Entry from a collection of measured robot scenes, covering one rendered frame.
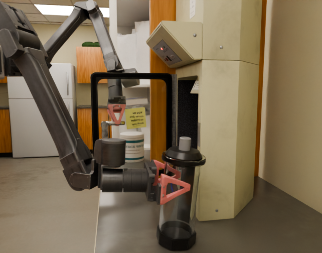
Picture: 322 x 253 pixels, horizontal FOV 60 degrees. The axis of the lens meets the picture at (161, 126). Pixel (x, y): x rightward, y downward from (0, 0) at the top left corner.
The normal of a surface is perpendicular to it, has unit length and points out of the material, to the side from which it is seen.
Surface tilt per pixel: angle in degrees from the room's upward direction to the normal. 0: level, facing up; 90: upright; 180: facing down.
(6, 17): 86
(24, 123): 90
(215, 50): 90
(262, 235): 0
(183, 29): 90
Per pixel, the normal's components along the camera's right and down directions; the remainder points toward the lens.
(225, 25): 0.18, 0.13
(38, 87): -0.25, 0.04
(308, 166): -0.98, 0.03
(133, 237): 0.00, -0.99
